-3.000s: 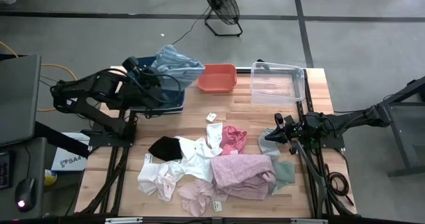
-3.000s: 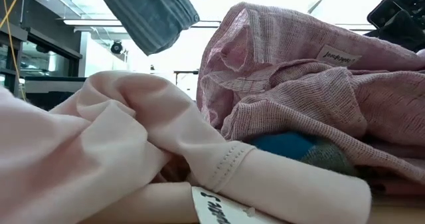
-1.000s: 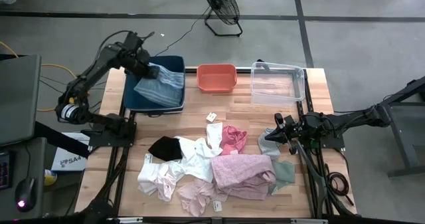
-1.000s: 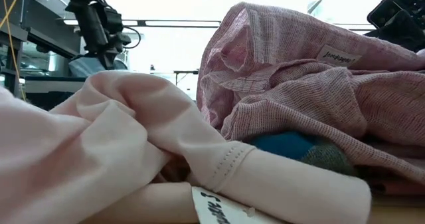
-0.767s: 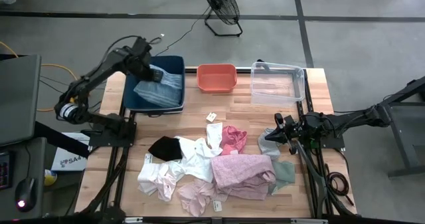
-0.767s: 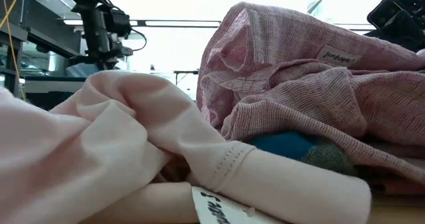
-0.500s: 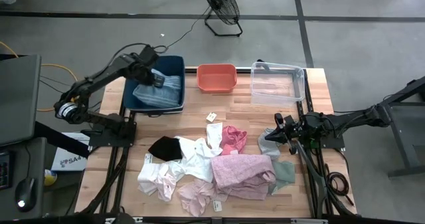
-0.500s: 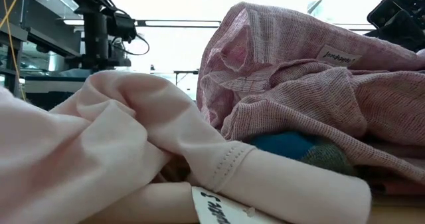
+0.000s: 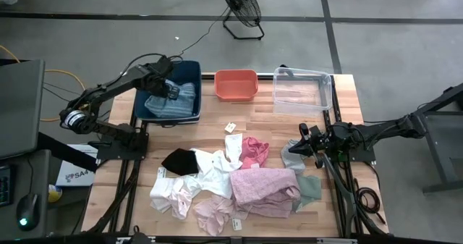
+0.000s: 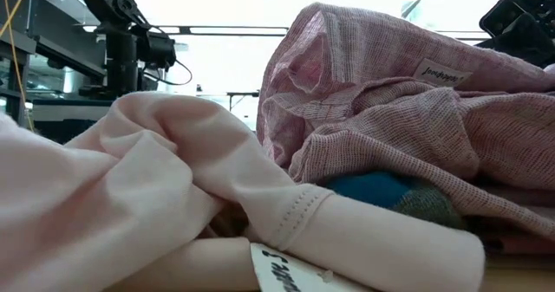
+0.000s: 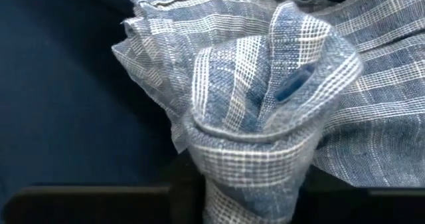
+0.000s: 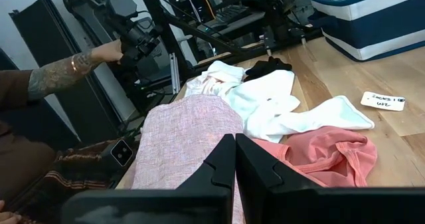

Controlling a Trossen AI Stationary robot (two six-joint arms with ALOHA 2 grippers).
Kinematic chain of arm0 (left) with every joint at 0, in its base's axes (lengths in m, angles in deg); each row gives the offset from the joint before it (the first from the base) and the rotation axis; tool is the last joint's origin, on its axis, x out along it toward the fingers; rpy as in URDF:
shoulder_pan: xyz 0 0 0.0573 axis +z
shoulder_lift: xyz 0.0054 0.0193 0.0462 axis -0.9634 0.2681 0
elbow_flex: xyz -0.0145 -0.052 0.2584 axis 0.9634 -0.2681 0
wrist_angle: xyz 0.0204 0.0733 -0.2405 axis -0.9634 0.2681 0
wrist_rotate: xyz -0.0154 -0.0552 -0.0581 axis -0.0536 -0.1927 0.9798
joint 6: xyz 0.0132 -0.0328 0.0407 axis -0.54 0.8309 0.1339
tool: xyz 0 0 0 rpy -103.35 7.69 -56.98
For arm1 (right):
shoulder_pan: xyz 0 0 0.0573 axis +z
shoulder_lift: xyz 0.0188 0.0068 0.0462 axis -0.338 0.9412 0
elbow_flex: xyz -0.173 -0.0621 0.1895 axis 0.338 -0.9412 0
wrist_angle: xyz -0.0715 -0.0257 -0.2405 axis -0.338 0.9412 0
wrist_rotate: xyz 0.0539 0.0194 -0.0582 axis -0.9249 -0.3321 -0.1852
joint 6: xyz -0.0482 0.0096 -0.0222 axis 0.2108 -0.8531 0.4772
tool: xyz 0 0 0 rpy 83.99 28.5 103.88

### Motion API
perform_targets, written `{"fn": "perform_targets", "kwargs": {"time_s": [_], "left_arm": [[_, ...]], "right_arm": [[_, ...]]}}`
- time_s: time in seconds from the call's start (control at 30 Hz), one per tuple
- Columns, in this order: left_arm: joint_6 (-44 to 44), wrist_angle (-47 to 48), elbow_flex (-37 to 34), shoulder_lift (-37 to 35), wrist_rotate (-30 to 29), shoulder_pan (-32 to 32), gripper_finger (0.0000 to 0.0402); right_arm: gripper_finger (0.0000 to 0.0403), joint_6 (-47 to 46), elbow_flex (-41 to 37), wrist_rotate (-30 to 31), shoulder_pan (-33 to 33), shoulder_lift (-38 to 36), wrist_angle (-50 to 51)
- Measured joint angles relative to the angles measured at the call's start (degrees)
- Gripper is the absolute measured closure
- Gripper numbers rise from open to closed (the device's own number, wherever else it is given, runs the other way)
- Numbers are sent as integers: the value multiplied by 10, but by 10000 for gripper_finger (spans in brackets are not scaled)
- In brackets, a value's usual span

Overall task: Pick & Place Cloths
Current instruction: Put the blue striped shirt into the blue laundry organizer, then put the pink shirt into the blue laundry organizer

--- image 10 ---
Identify dark gray teal-toed sock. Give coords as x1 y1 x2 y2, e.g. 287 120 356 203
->
323 170 468 231

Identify pink woven shirt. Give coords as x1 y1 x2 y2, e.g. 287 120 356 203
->
255 1 555 243

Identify pale pink garment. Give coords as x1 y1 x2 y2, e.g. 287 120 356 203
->
0 90 486 292

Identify black background table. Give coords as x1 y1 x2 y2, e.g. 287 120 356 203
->
225 90 260 112

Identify yellow cable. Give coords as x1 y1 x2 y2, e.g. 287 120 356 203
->
0 0 35 132

